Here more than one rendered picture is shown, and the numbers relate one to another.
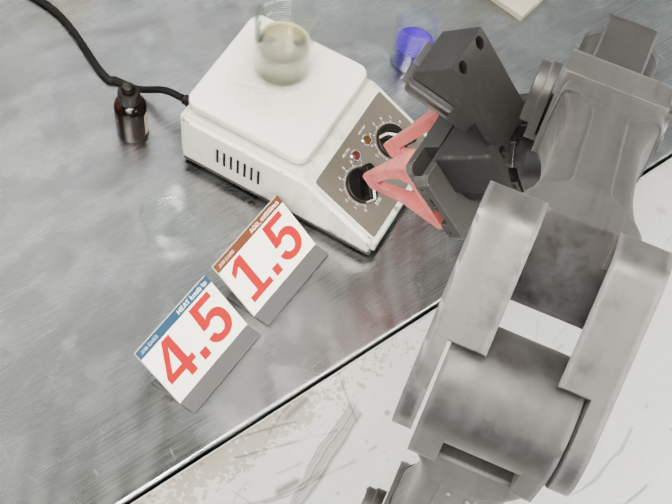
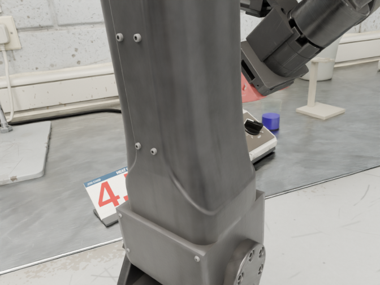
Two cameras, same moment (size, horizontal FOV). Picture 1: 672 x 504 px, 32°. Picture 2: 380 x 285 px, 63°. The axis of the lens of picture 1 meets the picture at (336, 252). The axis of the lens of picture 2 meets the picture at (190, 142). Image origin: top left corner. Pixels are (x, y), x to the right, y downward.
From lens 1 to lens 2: 66 cm
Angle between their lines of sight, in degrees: 41
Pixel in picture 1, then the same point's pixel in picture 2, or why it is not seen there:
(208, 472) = (95, 255)
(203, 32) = not seen: hidden behind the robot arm
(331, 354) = not seen: hidden behind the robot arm
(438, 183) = (247, 49)
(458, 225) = (262, 77)
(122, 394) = (75, 214)
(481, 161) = (269, 16)
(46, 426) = (27, 221)
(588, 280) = not seen: outside the picture
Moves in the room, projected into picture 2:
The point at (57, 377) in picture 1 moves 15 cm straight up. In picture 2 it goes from (50, 204) to (21, 109)
